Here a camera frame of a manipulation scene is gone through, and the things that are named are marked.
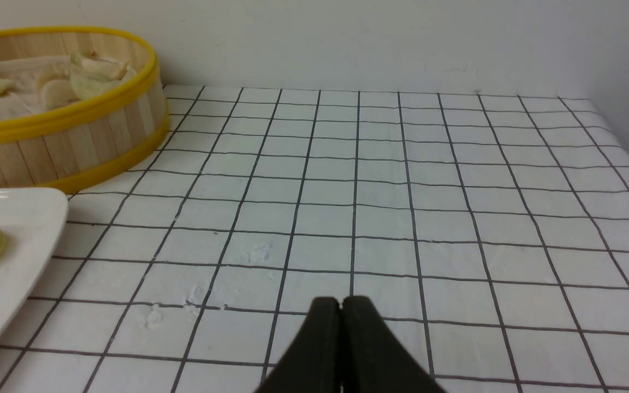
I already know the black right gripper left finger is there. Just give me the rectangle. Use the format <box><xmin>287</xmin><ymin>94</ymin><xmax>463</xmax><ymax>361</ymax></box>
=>
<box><xmin>257</xmin><ymin>297</ymin><xmax>341</xmax><ymax>392</ymax></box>

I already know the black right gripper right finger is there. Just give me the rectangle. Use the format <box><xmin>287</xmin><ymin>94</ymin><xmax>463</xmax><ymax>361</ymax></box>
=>
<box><xmin>340</xmin><ymin>296</ymin><xmax>444</xmax><ymax>392</ymax></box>

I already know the white square plate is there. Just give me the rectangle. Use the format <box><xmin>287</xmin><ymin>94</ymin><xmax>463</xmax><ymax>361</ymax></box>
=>
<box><xmin>0</xmin><ymin>187</ymin><xmax>68</xmax><ymax>336</ymax></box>

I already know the white checkered tablecloth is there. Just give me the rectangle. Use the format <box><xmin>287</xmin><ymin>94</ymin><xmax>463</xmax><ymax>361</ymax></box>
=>
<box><xmin>0</xmin><ymin>86</ymin><xmax>629</xmax><ymax>392</ymax></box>

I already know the yellow rimmed bamboo steamer basket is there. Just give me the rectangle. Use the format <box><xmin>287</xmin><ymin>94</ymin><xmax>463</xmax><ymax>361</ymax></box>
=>
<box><xmin>0</xmin><ymin>26</ymin><xmax>170</xmax><ymax>194</ymax></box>

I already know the white dumpling in steamer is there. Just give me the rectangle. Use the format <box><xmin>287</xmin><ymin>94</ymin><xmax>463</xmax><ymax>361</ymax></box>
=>
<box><xmin>70</xmin><ymin>52</ymin><xmax>129</xmax><ymax>81</ymax></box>

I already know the green dumpling in steamer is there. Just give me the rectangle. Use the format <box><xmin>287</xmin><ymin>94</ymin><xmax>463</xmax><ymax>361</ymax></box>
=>
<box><xmin>69</xmin><ymin>70</ymin><xmax>121</xmax><ymax>100</ymax></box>

